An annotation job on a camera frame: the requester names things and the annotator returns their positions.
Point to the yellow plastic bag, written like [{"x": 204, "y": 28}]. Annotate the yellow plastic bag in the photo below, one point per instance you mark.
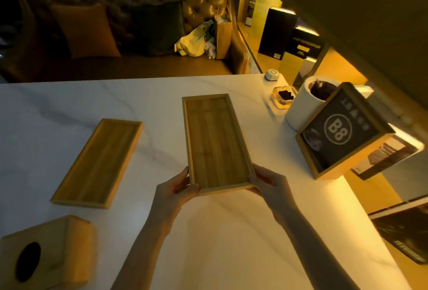
[{"x": 195, "y": 40}]

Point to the brown paper bag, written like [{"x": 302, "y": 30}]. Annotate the brown paper bag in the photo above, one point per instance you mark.
[{"x": 223, "y": 37}]

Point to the small white plush toy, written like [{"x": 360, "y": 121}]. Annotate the small white plush toy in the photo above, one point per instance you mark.
[{"x": 210, "y": 50}]

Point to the black and yellow box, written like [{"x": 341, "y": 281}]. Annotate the black and yellow box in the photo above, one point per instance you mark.
[{"x": 304, "y": 44}]

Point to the person's right thumb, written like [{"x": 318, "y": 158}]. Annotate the person's right thumb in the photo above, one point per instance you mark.
[{"x": 260, "y": 182}]

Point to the glass ashtray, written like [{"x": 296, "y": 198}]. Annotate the glass ashtray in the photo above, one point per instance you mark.
[{"x": 283, "y": 96}]

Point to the white cylindrical bin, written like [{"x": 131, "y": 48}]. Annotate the white cylindrical bin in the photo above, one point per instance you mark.
[{"x": 306, "y": 104}]

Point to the brown leather sofa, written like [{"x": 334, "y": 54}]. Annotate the brown leather sofa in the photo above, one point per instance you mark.
[{"x": 127, "y": 32}]

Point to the person's left thumb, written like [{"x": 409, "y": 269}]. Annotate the person's left thumb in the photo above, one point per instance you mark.
[{"x": 189, "y": 190}]

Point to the printed menu card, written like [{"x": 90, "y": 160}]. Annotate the printed menu card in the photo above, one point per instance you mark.
[{"x": 388, "y": 154}]

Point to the person's right hand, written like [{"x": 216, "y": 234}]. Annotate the person's right hand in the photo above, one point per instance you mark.
[{"x": 276, "y": 189}]

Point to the wooden framed table sign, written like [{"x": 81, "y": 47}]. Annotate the wooden framed table sign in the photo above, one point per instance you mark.
[{"x": 344, "y": 131}]

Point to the bamboo tray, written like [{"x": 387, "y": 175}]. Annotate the bamboo tray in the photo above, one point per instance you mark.
[
  {"x": 97, "y": 162},
  {"x": 215, "y": 142}
]

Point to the person's left hand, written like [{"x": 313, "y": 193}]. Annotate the person's left hand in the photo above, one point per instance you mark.
[{"x": 167, "y": 199}]

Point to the white call button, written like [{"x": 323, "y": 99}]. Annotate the white call button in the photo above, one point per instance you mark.
[{"x": 272, "y": 74}]

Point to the person's right forearm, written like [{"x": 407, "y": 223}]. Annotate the person's right forearm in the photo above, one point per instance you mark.
[{"x": 311, "y": 253}]

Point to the orange cushion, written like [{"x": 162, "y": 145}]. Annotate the orange cushion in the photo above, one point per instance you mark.
[{"x": 85, "y": 30}]

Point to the dark green cushion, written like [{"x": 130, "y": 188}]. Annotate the dark green cushion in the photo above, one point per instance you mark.
[{"x": 160, "y": 27}]

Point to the wooden tissue box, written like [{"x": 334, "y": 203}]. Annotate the wooden tissue box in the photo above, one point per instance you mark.
[{"x": 46, "y": 254}]

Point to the dark printed magazine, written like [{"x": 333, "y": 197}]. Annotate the dark printed magazine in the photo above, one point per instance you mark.
[{"x": 403, "y": 233}]

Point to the person's left forearm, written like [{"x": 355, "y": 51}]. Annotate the person's left forearm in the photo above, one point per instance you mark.
[{"x": 140, "y": 256}]

